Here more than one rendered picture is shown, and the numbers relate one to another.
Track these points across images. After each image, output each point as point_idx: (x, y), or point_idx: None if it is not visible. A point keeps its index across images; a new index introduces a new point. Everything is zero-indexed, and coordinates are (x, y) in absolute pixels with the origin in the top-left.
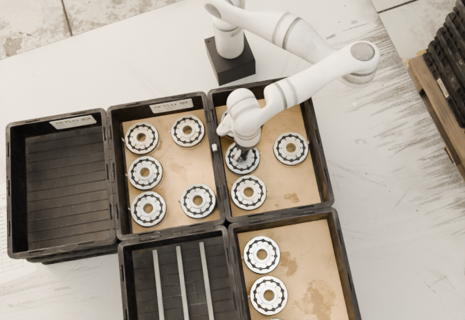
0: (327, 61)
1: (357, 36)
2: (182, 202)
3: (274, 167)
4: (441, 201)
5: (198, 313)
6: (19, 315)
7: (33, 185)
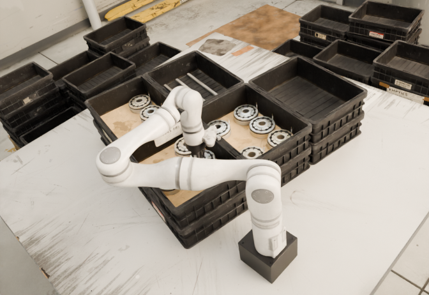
0: (136, 138)
1: None
2: (226, 122)
3: None
4: (51, 235)
5: None
6: None
7: (328, 96)
